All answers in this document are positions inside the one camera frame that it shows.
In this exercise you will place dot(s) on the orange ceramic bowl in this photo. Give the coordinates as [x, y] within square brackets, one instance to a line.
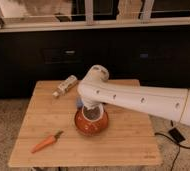
[91, 127]

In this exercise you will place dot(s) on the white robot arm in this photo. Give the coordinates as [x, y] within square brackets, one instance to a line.
[168, 103]

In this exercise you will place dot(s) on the blue sponge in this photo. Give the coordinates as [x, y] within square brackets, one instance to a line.
[79, 103]

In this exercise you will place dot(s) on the white ceramic cup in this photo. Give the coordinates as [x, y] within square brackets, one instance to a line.
[94, 114]

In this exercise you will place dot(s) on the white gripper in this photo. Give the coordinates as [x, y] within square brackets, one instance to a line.
[89, 103]

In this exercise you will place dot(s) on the orange toy carrot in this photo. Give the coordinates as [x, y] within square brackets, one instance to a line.
[46, 142]

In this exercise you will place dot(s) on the wooden table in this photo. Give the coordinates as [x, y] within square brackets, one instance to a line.
[128, 141]

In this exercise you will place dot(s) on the black power adapter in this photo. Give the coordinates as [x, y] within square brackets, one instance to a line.
[176, 135]

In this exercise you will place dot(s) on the black cabinet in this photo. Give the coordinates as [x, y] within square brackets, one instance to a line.
[156, 56]

